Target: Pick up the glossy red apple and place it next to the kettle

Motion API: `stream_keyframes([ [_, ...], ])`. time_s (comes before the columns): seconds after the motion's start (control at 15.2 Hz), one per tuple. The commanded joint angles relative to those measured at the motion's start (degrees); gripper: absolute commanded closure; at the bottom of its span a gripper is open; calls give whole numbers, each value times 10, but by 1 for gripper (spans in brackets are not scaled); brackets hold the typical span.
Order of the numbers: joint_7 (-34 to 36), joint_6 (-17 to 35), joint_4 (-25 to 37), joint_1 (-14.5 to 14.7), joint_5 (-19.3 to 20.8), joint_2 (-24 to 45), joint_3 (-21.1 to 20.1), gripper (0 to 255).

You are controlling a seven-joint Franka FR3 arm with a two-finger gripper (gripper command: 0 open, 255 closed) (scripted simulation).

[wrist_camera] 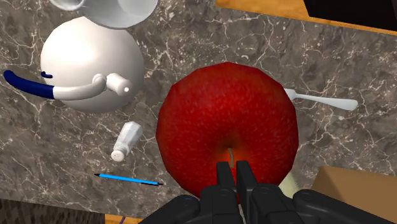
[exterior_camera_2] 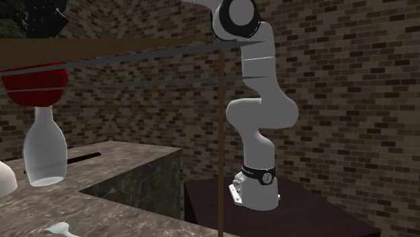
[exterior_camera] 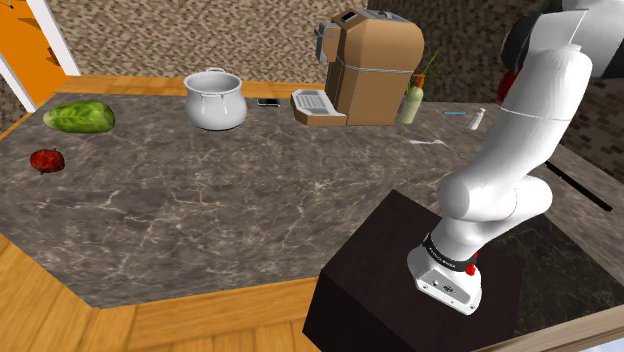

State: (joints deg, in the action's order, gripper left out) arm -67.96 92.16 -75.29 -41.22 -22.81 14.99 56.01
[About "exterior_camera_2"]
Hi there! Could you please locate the white bottle vase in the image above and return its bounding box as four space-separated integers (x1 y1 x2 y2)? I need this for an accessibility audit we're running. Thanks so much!
22 105 69 188

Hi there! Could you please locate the red bowl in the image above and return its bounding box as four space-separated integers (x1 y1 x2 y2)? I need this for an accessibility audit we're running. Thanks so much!
0 62 70 108

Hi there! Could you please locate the thin black stick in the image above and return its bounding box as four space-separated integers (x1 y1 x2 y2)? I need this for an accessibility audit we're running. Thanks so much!
23 151 102 175

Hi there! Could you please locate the brown wooden shelf frame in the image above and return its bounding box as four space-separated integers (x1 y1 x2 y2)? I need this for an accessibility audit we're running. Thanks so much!
0 36 267 237

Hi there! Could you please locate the white dome-shaped object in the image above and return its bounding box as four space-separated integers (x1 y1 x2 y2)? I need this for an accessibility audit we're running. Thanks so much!
0 160 19 200

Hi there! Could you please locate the dark robot stand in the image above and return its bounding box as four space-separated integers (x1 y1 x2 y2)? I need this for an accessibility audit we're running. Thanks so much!
183 176 382 237

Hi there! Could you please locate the black leafy plant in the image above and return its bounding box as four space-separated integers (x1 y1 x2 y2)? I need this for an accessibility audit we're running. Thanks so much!
0 0 70 39

